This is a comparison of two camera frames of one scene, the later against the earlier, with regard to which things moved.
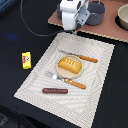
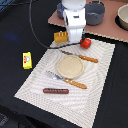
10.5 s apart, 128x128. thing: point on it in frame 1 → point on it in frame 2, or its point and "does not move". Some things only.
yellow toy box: (26, 60) does not move
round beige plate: (66, 73) does not move
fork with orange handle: (67, 80) does not move
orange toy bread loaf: (69, 65) → (60, 37)
